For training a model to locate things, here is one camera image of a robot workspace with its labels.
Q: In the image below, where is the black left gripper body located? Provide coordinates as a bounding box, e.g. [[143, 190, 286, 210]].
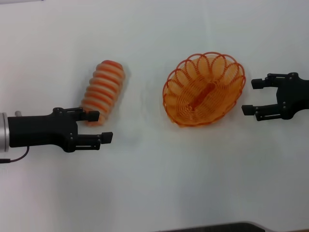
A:
[[8, 110, 79, 153]]

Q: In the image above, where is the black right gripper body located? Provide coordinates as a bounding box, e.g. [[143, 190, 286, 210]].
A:
[[276, 72, 309, 120]]

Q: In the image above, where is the orange striped bread loaf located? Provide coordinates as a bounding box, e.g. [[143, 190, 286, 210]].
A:
[[80, 59, 126, 127]]

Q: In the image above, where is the orange woven plastic basket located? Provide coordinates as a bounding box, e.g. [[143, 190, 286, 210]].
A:
[[161, 51, 247, 129]]

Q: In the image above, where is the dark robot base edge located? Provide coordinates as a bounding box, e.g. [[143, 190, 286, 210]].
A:
[[154, 220, 273, 232]]

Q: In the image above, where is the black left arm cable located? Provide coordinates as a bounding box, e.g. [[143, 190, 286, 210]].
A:
[[0, 147, 30, 164]]

